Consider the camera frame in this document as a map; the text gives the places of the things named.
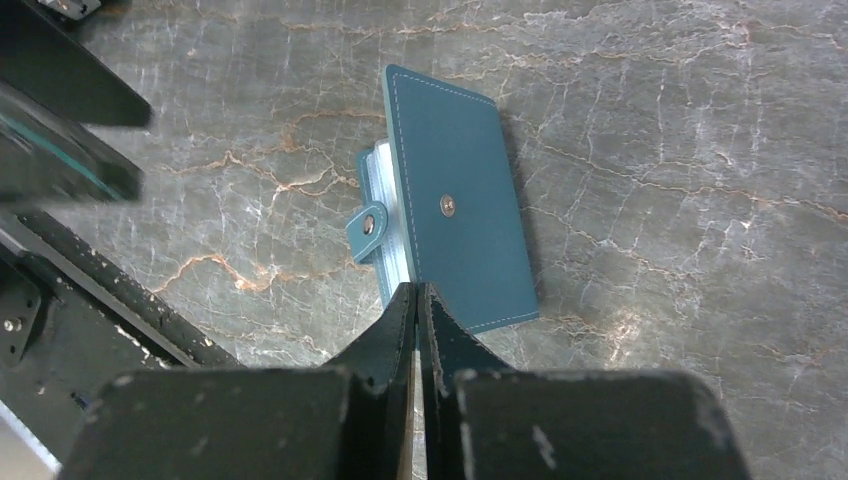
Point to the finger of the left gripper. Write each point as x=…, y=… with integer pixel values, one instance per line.
x=49, y=159
x=40, y=60

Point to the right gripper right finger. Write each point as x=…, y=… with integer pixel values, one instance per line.
x=485, y=419

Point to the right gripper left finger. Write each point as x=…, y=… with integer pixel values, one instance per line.
x=350, y=418

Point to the blue card holder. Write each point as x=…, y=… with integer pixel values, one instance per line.
x=439, y=205

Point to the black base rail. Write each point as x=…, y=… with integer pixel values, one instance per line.
x=71, y=321

